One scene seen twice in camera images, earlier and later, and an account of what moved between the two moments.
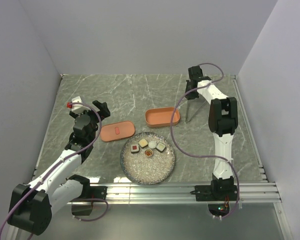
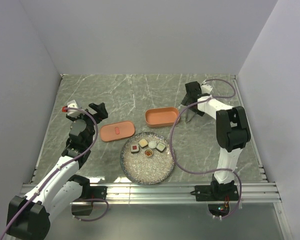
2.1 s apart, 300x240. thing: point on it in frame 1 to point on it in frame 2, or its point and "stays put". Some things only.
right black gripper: [190, 96] to [185, 101]
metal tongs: [186, 121] stays put
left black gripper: [103, 111] stays put
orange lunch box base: [156, 117] stays put
